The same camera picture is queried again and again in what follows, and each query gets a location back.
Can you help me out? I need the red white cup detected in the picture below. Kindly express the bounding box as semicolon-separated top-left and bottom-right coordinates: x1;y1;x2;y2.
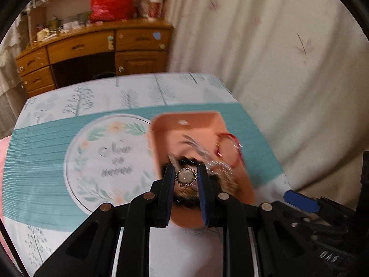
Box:
148;0;163;19

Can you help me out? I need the peach plastic tray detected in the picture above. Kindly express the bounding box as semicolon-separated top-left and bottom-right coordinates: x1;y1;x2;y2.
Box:
148;111;255;229

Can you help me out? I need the white ceramic jar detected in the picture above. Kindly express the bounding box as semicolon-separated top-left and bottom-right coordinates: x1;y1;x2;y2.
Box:
138;0;149;18

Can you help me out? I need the red plastic bag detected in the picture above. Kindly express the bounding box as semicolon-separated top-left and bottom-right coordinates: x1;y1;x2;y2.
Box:
89;0;135;22

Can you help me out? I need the red cord bracelet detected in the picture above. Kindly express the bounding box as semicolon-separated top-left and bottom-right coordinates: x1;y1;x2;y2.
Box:
214;132;245;168

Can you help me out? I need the gold pearl chain necklace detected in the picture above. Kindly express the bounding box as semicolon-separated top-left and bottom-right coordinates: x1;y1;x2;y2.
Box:
175;161;240;200

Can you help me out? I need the black bead bracelet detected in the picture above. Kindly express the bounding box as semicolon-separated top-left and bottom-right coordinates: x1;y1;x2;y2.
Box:
173;155;220;208

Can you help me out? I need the round white stone brooch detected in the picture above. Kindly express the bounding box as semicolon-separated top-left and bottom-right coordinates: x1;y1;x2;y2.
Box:
175;168;197;187

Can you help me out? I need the wooden desk with drawers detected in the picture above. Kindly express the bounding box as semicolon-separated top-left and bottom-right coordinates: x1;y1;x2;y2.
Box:
16;17;174;97

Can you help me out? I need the cream floral curtain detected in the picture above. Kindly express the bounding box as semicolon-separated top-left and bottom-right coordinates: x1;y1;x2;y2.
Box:
165;0;368;207

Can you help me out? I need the pink blanket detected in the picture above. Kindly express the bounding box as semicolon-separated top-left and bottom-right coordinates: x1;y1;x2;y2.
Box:
0;136;16;264

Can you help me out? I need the pink strap smartwatch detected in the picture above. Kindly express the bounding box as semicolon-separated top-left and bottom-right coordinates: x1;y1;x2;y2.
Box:
168;134;213;168

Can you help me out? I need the tree-print blue white tablecloth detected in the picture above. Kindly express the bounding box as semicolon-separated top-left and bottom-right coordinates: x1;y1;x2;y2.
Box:
1;73;290;274

